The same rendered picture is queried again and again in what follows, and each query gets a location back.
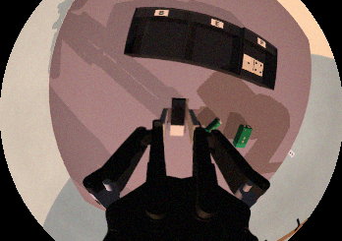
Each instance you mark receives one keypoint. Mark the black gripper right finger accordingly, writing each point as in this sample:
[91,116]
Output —
[245,183]

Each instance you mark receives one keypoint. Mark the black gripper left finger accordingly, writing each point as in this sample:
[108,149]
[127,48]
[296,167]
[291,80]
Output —
[103,183]

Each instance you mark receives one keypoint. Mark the tan domino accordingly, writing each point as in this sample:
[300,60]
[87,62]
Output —
[252,65]

